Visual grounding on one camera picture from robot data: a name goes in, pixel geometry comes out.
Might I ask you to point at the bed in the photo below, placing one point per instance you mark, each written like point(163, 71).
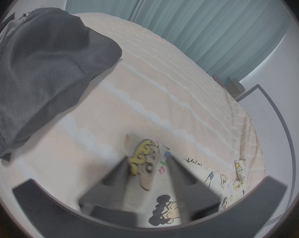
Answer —
point(164, 88)

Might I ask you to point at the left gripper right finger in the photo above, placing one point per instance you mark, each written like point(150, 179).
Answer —
point(189, 194)

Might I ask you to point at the grey bedside table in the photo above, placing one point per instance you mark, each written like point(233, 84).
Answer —
point(228, 85)

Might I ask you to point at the grey garment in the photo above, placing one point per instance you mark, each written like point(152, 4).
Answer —
point(8, 32)

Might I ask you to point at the blue-green curtain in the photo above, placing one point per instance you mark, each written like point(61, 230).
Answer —
point(102, 1)
point(214, 28)

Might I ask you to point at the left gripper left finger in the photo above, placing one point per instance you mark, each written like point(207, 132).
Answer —
point(109, 192)

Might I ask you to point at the black garment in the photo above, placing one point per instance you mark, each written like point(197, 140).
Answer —
point(45, 71)

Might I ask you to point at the white printed pyjama top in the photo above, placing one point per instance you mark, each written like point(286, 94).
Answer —
point(149, 167)

